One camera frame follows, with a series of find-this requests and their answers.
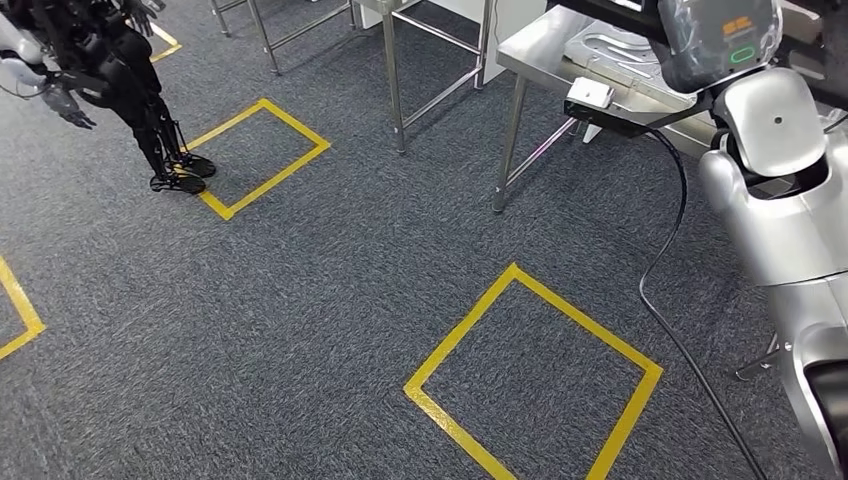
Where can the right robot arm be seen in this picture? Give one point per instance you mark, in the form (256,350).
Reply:
(782,232)

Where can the stainless steel workbench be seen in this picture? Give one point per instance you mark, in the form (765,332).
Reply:
(530,53)

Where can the yellow tape floor square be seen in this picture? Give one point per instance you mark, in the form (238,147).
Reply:
(278,180)
(456,331)
(34,324)

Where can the white cabinet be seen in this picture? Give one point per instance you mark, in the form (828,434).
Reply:
(517,26)

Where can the pressed grey metal panel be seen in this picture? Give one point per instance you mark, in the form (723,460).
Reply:
(616,53)

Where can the black and white humanoid robot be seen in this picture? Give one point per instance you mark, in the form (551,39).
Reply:
(126,79)

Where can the steel table frame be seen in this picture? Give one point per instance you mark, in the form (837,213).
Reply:
(264,40)
(395,86)

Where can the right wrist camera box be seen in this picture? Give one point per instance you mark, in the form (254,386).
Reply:
(590,93)

